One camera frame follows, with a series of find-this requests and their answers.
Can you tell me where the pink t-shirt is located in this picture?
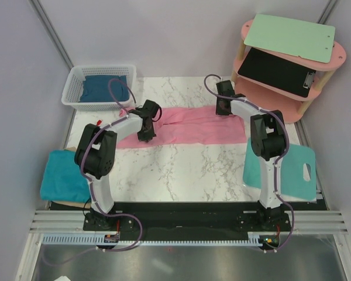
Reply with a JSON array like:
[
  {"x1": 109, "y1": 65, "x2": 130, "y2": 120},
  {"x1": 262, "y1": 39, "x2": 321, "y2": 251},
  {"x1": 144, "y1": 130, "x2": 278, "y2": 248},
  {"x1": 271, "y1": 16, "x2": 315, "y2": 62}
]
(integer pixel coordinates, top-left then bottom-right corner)
[{"x1": 117, "y1": 105, "x2": 247, "y2": 149}]

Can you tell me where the tan t-shirt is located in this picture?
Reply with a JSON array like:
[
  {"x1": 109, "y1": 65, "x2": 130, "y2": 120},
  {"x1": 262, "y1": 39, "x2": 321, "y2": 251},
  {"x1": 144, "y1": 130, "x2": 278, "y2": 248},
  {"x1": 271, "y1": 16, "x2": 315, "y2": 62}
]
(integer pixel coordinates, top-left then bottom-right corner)
[{"x1": 51, "y1": 146, "x2": 91, "y2": 209}]

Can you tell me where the teal t-shirt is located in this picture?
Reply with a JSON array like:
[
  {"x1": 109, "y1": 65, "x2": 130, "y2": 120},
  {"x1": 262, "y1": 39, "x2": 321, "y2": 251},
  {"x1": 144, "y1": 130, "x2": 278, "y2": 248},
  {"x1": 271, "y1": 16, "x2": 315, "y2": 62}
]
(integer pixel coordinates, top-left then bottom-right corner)
[{"x1": 40, "y1": 149, "x2": 91, "y2": 204}]

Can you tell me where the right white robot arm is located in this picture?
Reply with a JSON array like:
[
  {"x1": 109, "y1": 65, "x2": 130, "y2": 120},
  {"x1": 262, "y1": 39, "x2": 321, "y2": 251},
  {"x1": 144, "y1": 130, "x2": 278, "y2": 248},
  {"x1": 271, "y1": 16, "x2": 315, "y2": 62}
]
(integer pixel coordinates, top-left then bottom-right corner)
[{"x1": 216, "y1": 80, "x2": 290, "y2": 231}]

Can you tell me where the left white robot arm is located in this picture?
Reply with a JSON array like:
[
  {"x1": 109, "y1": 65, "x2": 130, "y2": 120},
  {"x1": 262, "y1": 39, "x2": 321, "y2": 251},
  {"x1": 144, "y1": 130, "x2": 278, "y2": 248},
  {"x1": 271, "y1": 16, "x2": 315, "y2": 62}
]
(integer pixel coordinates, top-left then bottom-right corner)
[{"x1": 74, "y1": 100, "x2": 162, "y2": 230}]

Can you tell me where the black clipboard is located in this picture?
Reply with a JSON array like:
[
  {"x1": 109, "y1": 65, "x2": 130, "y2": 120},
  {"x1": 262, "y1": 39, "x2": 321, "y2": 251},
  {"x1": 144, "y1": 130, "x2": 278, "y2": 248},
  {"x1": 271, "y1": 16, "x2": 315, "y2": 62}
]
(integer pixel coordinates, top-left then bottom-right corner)
[{"x1": 238, "y1": 48, "x2": 316, "y2": 98}]

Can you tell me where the pink three-tier shelf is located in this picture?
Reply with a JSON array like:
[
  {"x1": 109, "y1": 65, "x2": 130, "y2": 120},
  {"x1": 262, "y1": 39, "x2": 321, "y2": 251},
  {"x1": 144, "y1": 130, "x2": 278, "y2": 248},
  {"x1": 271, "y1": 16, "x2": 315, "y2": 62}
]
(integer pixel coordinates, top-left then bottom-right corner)
[{"x1": 231, "y1": 19, "x2": 347, "y2": 123}]

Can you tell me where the dark blue t-shirt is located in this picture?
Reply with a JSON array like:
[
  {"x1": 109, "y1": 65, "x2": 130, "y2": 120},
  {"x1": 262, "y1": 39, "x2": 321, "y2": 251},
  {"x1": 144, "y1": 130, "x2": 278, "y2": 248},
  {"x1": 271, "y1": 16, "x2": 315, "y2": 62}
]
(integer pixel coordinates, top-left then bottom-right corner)
[{"x1": 80, "y1": 75, "x2": 129, "y2": 102}]

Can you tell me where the white plastic basket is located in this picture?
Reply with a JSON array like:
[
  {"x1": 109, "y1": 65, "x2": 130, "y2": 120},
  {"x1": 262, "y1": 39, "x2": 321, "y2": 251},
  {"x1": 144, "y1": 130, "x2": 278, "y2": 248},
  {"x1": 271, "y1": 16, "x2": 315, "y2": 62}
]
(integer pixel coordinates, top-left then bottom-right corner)
[{"x1": 61, "y1": 64, "x2": 137, "y2": 111}]

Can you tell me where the teal folding board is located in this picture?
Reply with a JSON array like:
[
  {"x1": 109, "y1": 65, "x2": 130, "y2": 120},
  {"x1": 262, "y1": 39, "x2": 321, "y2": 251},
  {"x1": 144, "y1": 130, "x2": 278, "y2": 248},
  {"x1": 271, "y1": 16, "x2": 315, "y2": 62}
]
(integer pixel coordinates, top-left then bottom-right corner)
[{"x1": 243, "y1": 139, "x2": 316, "y2": 201}]

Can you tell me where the light green board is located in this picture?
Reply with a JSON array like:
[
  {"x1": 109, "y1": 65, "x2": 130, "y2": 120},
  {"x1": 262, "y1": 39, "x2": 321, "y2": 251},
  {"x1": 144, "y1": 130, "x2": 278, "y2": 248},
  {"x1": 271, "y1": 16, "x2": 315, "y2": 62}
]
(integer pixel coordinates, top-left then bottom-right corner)
[{"x1": 245, "y1": 14, "x2": 335, "y2": 63}]

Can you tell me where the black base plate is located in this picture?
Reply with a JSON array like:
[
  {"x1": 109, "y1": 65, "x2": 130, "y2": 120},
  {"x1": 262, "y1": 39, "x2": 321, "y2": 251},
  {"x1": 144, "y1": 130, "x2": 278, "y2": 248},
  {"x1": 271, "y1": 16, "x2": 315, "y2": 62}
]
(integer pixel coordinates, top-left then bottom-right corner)
[{"x1": 50, "y1": 201, "x2": 326, "y2": 241}]

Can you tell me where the white cable duct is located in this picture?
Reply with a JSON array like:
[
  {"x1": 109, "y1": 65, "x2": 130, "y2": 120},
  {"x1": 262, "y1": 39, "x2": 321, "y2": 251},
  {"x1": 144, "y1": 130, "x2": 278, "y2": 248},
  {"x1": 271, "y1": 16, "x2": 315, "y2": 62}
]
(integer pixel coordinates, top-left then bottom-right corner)
[{"x1": 42, "y1": 234, "x2": 278, "y2": 246}]

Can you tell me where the aluminium rail frame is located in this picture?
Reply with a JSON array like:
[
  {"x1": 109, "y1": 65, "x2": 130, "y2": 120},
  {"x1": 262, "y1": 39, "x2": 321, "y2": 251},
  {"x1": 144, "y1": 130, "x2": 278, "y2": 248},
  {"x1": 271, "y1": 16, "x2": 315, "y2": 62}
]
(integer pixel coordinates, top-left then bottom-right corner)
[{"x1": 30, "y1": 210, "x2": 348, "y2": 235}]

